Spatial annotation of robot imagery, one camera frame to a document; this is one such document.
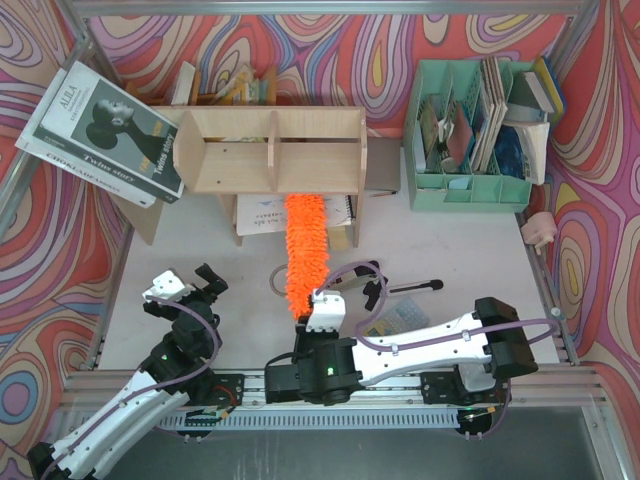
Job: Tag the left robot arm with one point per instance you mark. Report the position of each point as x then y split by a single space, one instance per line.
177 372

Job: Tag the gold grey calculator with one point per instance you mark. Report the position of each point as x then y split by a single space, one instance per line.
404 316

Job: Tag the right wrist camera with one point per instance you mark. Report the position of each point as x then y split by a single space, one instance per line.
328 312

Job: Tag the red notebook in organizer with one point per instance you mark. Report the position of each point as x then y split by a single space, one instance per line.
461 136

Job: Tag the pencil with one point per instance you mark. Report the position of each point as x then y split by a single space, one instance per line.
383 194

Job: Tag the blue yellow book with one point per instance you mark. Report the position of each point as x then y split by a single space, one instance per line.
542 68

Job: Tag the yellow sticky note pad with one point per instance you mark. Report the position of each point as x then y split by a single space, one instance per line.
338 238

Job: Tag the pink tape dispenser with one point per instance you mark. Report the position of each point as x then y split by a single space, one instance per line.
539 230

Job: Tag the green desk organizer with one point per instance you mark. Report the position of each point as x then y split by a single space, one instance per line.
439 84

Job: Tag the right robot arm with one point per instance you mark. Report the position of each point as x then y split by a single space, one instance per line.
486 345

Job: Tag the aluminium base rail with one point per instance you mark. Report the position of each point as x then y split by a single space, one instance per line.
553 386

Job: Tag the spiral drawing notebook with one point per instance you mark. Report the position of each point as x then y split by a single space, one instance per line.
259 214

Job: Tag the clear tape roll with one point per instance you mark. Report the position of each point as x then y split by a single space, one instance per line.
277 280

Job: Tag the books behind shelf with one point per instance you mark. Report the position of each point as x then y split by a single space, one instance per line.
241 88

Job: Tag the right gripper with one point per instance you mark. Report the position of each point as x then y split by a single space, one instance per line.
304 323

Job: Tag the grey black stapler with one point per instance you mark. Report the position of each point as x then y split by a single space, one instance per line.
353 278

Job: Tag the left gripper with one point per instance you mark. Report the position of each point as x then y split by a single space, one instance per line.
198 289

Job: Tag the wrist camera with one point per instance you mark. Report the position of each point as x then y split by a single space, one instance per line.
167 286
328 312

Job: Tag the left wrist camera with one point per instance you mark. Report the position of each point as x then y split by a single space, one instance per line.
167 286

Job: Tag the wooden bookshelf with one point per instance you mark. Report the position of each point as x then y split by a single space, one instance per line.
226 151

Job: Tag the white book under Twins story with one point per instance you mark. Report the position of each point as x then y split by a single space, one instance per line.
98 173

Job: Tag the stack of thin books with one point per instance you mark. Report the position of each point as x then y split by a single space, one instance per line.
490 112

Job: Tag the black handled tool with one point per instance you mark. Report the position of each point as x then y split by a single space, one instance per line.
373 290

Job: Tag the orange microfiber duster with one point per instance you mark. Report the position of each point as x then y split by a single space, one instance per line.
307 250

